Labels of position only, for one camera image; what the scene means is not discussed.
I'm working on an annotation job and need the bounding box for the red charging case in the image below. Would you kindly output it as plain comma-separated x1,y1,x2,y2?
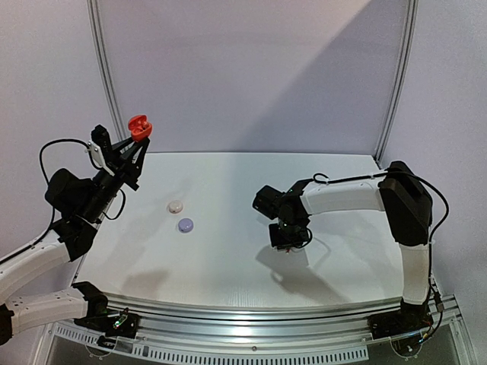
128,115,153,142

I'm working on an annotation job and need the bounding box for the left aluminium frame post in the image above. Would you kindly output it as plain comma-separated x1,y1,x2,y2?
87,0,129,141

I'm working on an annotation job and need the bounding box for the aluminium frame post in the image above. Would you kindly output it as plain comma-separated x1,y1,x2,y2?
374,0,419,165
87,0,129,141

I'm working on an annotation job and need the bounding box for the front aluminium rail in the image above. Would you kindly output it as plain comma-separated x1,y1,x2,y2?
108,294,399,343

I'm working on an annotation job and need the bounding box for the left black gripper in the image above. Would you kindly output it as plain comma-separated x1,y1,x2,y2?
78,132,148,222

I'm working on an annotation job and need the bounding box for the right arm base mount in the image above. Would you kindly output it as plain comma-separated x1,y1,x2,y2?
367,306,433,339

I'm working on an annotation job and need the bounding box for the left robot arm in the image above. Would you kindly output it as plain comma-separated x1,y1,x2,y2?
1,138,150,344

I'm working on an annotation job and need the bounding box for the pink charging case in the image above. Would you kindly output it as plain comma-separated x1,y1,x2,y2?
167,200,183,214

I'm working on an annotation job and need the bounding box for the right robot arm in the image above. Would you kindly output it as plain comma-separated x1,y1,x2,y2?
252,161,433,332

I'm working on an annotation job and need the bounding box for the right aluminium frame post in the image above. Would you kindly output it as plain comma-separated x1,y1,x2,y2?
374,0,419,165

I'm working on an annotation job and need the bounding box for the purple charging case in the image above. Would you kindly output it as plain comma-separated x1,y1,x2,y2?
177,217,194,233

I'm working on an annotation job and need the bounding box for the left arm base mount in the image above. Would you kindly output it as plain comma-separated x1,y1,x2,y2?
74,307,141,338

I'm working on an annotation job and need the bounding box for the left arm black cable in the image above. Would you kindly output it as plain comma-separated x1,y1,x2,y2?
30,138,126,248

